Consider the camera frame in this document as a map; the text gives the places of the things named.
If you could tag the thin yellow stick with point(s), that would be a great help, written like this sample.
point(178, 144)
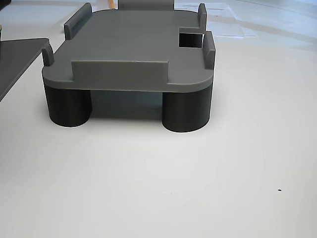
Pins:
point(112, 3)

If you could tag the grey holder with black legs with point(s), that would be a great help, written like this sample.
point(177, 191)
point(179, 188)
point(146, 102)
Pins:
point(128, 42)

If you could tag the white paper sheet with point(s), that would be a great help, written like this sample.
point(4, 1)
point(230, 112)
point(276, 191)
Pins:
point(235, 27)

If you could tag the grey flat base plate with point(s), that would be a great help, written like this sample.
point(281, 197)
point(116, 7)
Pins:
point(17, 57)

